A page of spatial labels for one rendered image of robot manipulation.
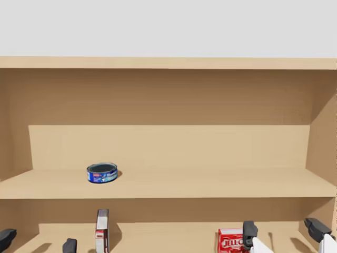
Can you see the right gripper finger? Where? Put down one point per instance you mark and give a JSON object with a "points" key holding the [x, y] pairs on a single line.
{"points": [[319, 230], [249, 233]]}

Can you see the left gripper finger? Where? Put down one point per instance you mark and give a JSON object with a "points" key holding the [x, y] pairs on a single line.
{"points": [[69, 246], [6, 235]]}

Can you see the red carton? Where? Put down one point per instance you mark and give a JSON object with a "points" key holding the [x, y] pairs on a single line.
{"points": [[230, 242]]}

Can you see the brown and white carton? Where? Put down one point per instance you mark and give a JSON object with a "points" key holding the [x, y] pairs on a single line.
{"points": [[102, 226]]}

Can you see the blue flat can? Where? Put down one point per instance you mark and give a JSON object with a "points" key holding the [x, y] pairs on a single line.
{"points": [[101, 174]]}

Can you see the pale wooden shelf unit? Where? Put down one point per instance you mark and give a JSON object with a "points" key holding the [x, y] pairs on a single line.
{"points": [[184, 147]]}

